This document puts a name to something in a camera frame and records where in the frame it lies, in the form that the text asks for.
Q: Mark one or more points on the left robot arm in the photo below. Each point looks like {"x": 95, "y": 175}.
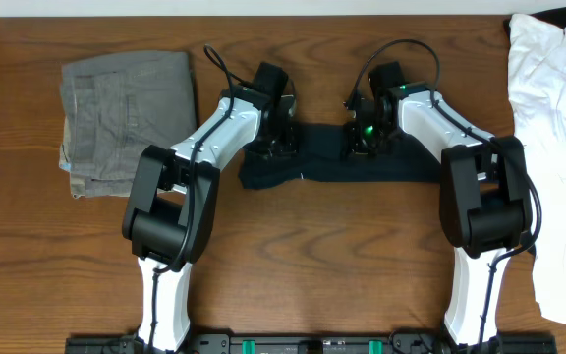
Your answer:
{"x": 171, "y": 208}

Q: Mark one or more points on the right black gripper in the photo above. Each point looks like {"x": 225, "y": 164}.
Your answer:
{"x": 353, "y": 147}

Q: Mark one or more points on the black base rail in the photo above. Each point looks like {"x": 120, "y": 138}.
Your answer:
{"x": 396, "y": 343}

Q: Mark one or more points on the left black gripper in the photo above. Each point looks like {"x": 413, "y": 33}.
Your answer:
{"x": 291, "y": 148}

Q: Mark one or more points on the black t-shirt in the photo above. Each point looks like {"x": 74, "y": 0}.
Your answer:
{"x": 324, "y": 153}

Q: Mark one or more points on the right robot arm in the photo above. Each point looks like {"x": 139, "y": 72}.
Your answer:
{"x": 488, "y": 204}

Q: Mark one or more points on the folded grey khaki pants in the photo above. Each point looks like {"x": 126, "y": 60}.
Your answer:
{"x": 116, "y": 105}

